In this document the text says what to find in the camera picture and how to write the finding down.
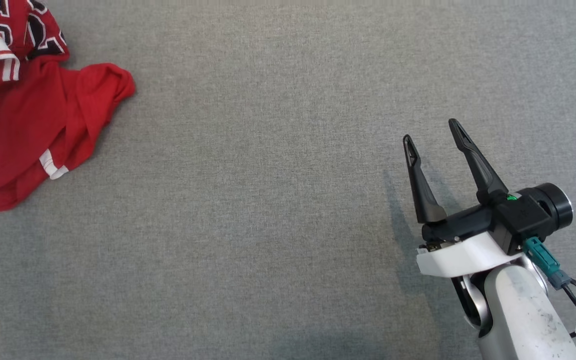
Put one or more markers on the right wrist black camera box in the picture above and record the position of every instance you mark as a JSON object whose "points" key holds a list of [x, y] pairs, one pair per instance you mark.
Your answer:
{"points": [[523, 222]]}

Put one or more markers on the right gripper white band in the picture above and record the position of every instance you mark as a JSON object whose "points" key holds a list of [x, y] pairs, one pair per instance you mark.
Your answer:
{"points": [[468, 257]]}

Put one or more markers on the red shorts white stripes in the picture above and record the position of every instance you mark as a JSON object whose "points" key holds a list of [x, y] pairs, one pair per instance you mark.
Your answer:
{"points": [[28, 130]]}

